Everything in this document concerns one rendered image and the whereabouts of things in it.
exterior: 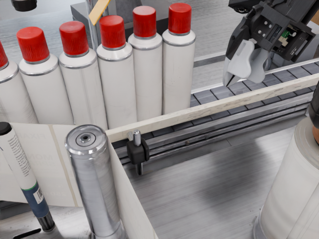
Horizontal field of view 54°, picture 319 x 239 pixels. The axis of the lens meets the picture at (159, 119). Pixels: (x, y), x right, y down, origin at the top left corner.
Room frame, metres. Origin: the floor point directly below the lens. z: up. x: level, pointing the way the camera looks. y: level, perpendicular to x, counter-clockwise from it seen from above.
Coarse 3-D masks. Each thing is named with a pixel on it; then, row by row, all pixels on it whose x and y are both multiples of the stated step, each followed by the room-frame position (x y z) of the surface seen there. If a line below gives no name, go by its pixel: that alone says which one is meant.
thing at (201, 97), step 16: (304, 64) 0.60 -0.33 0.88; (272, 80) 0.54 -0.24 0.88; (288, 80) 0.54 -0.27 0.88; (192, 96) 0.49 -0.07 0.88; (208, 96) 0.49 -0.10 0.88; (224, 96) 0.49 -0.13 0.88; (288, 96) 0.49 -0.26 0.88; (224, 112) 0.44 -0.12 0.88; (240, 112) 0.45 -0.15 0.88; (176, 128) 0.40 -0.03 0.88; (112, 144) 0.36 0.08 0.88
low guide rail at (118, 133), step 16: (304, 80) 0.50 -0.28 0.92; (240, 96) 0.45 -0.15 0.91; (256, 96) 0.45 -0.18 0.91; (272, 96) 0.47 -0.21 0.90; (176, 112) 0.40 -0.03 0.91; (192, 112) 0.40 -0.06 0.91; (208, 112) 0.42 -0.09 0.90; (128, 128) 0.36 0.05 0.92; (144, 128) 0.37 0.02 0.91; (160, 128) 0.38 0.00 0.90
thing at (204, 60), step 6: (318, 30) 0.61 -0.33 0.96; (318, 36) 0.59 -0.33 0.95; (210, 54) 0.51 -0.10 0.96; (216, 54) 0.51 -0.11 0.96; (222, 54) 0.51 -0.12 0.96; (198, 60) 0.49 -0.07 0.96; (204, 60) 0.50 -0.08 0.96; (210, 60) 0.50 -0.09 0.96; (216, 60) 0.51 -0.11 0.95; (222, 60) 0.51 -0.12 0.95; (198, 66) 0.49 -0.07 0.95
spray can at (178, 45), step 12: (180, 12) 0.42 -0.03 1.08; (180, 24) 0.42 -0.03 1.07; (168, 36) 0.43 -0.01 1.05; (180, 36) 0.42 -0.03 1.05; (192, 36) 0.43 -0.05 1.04; (168, 48) 0.42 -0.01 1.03; (180, 48) 0.41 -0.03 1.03; (192, 48) 0.42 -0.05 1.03; (168, 60) 0.42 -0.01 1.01; (180, 60) 0.41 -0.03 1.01; (192, 60) 0.42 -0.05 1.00; (168, 72) 0.42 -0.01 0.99; (180, 72) 0.41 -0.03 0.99; (192, 72) 0.43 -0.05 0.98; (168, 84) 0.42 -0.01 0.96; (180, 84) 0.41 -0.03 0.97; (168, 96) 0.42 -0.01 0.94; (180, 96) 0.41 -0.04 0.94; (168, 108) 0.42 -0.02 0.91; (180, 108) 0.41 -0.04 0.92
